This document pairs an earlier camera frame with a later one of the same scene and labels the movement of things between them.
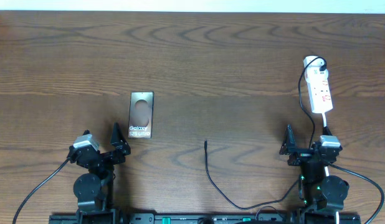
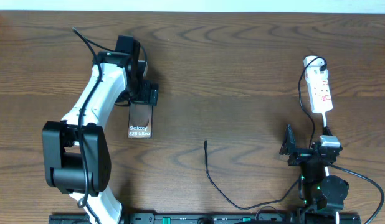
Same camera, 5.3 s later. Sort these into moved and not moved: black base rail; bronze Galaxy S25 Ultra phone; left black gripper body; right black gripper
Moved: left black gripper body
Not moved: right black gripper; bronze Galaxy S25 Ultra phone; black base rail
